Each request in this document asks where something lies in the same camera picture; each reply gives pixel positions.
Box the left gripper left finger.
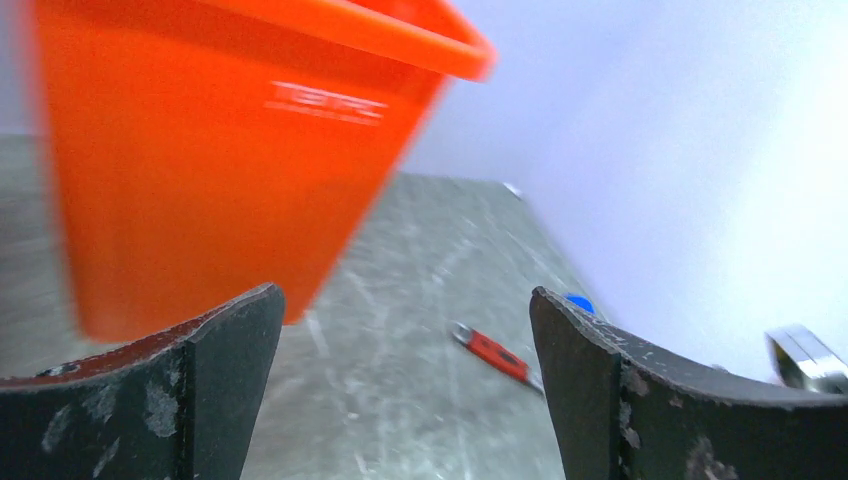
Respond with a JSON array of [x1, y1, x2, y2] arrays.
[[1, 283, 285, 479]]

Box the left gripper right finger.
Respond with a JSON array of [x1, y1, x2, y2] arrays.
[[529, 287, 847, 479]]

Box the blue label bottle white cap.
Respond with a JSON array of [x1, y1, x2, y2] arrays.
[[564, 292, 596, 315]]

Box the orange plastic bin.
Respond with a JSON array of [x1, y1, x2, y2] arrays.
[[32, 1, 496, 342]]

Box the adjustable wrench red handle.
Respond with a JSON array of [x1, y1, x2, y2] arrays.
[[451, 322, 545, 395]]

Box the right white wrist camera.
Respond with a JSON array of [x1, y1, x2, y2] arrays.
[[766, 325, 847, 395]]

